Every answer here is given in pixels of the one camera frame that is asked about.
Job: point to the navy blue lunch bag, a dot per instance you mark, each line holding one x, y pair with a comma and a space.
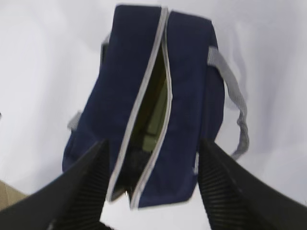
148, 45

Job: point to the green lidded glass container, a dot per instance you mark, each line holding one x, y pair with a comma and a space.
152, 130

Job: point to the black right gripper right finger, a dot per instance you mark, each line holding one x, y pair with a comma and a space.
234, 199

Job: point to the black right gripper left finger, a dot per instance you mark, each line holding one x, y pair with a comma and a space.
74, 201

